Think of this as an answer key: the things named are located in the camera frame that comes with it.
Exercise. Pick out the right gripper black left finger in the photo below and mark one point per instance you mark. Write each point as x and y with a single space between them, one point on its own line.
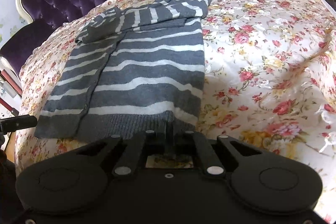
142 145

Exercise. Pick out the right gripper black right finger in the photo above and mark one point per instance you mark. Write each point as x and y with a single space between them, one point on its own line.
199 149

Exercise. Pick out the grey white striped sweater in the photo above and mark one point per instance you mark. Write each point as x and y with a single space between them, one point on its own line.
132 70

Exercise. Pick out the white cabinet with stickers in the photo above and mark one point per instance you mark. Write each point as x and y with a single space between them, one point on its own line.
11 23

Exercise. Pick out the floral bed sheet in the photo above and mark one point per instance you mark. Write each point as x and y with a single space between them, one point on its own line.
270 78

